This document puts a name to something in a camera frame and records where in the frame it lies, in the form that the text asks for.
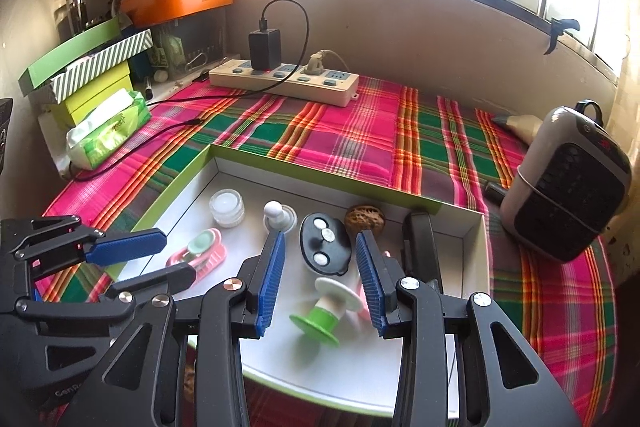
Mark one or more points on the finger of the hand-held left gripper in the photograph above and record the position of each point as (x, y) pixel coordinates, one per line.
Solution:
(150, 279)
(130, 246)

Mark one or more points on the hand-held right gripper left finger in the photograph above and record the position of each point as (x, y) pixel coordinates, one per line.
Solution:
(270, 282)

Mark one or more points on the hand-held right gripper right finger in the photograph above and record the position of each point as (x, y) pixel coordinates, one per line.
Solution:
(370, 287)

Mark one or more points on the green and white spool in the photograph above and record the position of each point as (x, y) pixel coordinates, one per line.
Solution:
(322, 317)

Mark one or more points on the black round three-button device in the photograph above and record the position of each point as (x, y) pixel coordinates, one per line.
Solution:
(325, 252)

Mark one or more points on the white knob-shaped plug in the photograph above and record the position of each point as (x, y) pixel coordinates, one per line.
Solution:
(275, 212)

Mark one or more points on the green and white cardboard box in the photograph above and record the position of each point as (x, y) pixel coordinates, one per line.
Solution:
(300, 367)

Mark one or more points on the brown walnut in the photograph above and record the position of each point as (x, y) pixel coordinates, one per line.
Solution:
(364, 219)
(190, 387)

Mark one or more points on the small white jar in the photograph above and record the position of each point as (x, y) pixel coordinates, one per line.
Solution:
(226, 207)

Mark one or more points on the green tissue pack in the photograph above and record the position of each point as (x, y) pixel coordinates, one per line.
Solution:
(110, 127)

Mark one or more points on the plaid blanket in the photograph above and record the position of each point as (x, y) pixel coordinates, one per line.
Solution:
(350, 142)

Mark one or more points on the yellow-green box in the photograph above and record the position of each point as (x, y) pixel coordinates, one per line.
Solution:
(95, 94)

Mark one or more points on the beige power strip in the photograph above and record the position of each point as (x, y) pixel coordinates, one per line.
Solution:
(320, 89)

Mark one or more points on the green box lid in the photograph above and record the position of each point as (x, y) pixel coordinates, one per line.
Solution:
(60, 54)

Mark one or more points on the grey fan heater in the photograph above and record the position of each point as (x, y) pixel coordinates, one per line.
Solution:
(565, 207)

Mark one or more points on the white power plug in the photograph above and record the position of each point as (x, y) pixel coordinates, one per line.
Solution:
(315, 64)

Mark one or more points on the black charger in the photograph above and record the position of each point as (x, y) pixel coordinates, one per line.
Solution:
(265, 49)

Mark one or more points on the black window latch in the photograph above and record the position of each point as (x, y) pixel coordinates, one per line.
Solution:
(560, 29)

